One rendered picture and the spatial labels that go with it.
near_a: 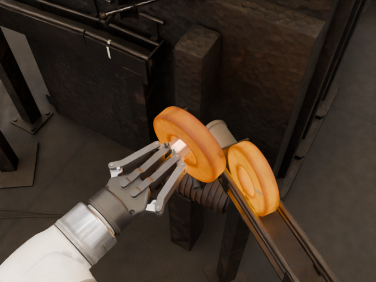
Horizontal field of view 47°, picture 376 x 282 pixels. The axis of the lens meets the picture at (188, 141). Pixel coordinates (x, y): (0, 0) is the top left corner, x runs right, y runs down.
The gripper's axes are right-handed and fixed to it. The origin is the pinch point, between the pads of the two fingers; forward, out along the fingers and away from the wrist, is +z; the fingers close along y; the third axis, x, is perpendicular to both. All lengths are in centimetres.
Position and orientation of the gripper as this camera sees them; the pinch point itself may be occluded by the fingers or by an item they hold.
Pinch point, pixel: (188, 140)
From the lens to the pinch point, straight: 77.1
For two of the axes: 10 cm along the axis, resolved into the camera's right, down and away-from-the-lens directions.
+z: 6.9, -6.3, 3.6
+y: 7.2, 5.8, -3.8
